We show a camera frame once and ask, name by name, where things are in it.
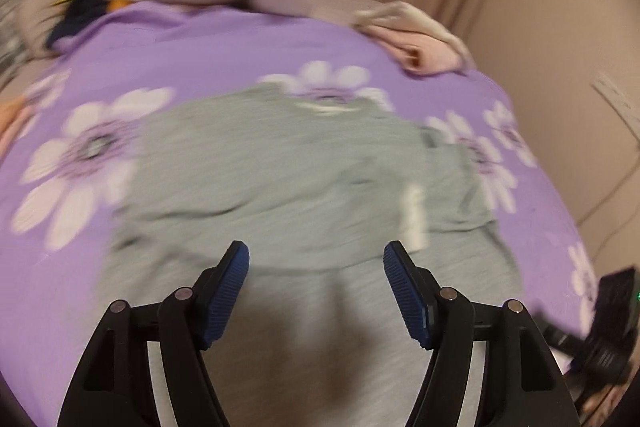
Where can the folded pink garment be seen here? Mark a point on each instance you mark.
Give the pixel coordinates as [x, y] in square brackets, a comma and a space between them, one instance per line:
[420, 52]

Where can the pale mauve bed sheet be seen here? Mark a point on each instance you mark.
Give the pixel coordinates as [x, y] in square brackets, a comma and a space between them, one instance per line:
[300, 2]

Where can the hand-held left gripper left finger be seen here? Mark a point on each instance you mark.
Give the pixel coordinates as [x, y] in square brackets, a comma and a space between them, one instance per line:
[227, 294]

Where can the white power strip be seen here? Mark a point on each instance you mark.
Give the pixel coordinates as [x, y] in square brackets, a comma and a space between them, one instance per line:
[617, 99]

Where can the dark blue cloth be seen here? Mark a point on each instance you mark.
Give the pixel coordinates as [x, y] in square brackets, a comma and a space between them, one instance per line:
[80, 14]

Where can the purple floral bedsheet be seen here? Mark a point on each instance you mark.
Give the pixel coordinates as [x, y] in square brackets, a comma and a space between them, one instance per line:
[200, 52]

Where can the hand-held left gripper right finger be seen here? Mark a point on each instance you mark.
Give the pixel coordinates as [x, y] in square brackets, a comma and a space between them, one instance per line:
[406, 294]

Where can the grey sweatshirt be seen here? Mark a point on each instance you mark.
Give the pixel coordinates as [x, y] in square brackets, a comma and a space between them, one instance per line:
[300, 187]

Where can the cream folded garment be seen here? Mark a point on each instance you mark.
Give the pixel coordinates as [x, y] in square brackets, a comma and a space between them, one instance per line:
[405, 14]

